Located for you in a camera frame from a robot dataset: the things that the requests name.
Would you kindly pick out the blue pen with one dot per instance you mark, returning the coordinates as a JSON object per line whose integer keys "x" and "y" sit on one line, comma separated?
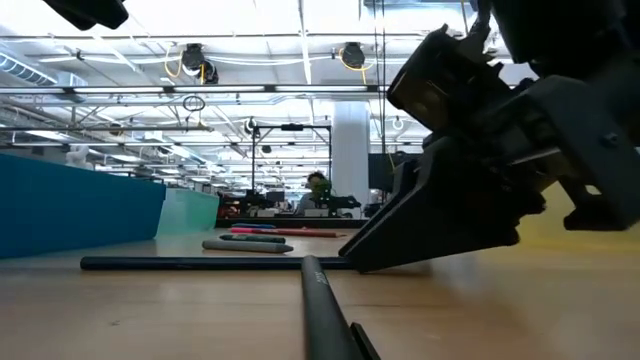
{"x": 252, "y": 225}

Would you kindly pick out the brown pencil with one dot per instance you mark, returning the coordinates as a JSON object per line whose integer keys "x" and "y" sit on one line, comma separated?
{"x": 334, "y": 233}

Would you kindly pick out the thick black pen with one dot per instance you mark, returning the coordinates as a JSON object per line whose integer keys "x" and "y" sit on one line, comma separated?
{"x": 325, "y": 310}

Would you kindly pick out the teal plastic bin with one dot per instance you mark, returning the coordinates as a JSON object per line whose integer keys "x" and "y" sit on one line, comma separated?
{"x": 192, "y": 212}

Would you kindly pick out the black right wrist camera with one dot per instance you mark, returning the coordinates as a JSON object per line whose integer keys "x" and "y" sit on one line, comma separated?
{"x": 440, "y": 85}

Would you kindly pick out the blue plastic bin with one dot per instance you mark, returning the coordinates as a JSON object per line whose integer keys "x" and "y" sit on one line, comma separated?
{"x": 75, "y": 210}

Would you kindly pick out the thin black pen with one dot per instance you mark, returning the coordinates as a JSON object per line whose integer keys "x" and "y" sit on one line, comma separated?
{"x": 200, "y": 263}

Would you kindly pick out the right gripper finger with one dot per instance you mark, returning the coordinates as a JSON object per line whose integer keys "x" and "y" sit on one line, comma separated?
{"x": 440, "y": 215}
{"x": 404, "y": 177}

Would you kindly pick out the white figure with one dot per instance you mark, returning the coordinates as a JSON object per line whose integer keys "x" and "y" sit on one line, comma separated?
{"x": 77, "y": 159}

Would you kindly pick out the black table frame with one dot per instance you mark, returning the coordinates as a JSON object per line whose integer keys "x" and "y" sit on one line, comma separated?
{"x": 325, "y": 223}

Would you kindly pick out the black gantry frame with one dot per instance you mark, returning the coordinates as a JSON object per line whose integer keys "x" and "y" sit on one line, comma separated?
{"x": 292, "y": 127}

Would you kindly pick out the white pillar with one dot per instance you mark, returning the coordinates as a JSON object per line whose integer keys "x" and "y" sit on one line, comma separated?
{"x": 350, "y": 145}

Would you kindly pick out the black background robot arm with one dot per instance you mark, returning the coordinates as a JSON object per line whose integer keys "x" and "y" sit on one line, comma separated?
{"x": 345, "y": 202}

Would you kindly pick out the grey marker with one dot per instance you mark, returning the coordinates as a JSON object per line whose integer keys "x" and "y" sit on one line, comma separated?
{"x": 245, "y": 246}

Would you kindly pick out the black monitor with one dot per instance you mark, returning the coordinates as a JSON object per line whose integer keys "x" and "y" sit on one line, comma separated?
{"x": 380, "y": 172}

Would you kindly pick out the yellow plastic bin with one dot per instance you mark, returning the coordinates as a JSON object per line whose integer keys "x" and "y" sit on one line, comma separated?
{"x": 550, "y": 225}

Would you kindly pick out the long ceiling light bar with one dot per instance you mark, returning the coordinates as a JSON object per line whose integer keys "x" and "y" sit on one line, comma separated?
{"x": 220, "y": 88}

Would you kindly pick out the silver air duct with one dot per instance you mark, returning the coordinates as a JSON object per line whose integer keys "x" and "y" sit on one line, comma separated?
{"x": 25, "y": 70}

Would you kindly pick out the person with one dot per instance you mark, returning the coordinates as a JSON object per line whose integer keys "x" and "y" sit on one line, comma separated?
{"x": 307, "y": 202}

